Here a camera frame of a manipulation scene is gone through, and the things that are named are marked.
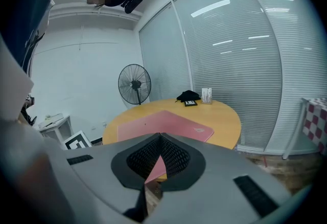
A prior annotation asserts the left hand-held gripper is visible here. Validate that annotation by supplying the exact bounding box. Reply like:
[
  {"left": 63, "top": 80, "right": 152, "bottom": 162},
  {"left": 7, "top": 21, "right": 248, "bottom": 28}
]
[{"left": 19, "top": 94, "right": 38, "bottom": 126}]

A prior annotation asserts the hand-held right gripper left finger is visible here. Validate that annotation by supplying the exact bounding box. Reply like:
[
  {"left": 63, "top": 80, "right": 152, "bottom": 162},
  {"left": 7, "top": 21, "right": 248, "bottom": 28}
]
[{"left": 44, "top": 132, "right": 162, "bottom": 224}]

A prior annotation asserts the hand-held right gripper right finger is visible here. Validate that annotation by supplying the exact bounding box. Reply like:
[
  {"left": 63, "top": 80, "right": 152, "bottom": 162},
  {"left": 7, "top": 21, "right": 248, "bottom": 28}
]
[{"left": 146, "top": 132, "right": 293, "bottom": 224}]

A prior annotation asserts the pink mouse pad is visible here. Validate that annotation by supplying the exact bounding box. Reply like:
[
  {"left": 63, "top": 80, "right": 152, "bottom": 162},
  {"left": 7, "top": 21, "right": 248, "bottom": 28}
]
[{"left": 117, "top": 109, "right": 215, "bottom": 184}]

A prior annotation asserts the round wooden desk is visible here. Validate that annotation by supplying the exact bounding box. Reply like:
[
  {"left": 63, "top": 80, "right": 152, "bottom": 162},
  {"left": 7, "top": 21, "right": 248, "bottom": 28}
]
[{"left": 102, "top": 98, "right": 242, "bottom": 183}]

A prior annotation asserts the white low cabinet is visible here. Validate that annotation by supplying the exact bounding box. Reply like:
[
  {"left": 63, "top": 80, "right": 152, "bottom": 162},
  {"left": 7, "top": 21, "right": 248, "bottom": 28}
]
[{"left": 38, "top": 114, "right": 75, "bottom": 145}]

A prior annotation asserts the white board with black squares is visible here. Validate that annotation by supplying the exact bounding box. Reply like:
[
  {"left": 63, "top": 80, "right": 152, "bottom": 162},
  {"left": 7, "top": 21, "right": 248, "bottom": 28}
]
[{"left": 61, "top": 130, "right": 93, "bottom": 151}]

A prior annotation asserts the clear holder with white cards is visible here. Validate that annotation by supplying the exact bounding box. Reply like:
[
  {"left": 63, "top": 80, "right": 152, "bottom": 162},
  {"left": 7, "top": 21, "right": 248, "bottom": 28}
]
[{"left": 201, "top": 87, "right": 213, "bottom": 105}]

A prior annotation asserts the black cloth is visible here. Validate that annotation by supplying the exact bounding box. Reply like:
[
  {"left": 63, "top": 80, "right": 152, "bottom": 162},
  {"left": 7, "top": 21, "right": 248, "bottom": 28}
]
[{"left": 175, "top": 89, "right": 201, "bottom": 103}]

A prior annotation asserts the white side table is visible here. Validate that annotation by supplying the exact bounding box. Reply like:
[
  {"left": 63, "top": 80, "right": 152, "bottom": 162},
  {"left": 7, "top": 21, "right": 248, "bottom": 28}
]
[{"left": 282, "top": 97, "right": 327, "bottom": 160}]

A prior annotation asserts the person's dark blue shirt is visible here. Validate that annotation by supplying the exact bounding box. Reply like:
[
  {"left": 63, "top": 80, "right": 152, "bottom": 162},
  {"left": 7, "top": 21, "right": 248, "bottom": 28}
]
[{"left": 4, "top": 0, "right": 63, "bottom": 75}]

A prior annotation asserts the black standing fan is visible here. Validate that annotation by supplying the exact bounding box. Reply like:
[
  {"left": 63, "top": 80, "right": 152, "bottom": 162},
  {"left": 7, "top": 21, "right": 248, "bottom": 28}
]
[{"left": 118, "top": 63, "right": 152, "bottom": 106}]

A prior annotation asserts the red and white checkered board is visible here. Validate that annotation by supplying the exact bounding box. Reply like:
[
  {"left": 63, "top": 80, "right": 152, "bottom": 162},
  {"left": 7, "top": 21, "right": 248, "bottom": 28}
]
[{"left": 301, "top": 97, "right": 327, "bottom": 155}]

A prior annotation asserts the black head-mounted camera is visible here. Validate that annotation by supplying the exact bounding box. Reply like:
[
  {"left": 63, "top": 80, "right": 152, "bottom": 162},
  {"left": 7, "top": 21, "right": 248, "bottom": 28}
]
[{"left": 120, "top": 0, "right": 144, "bottom": 15}]

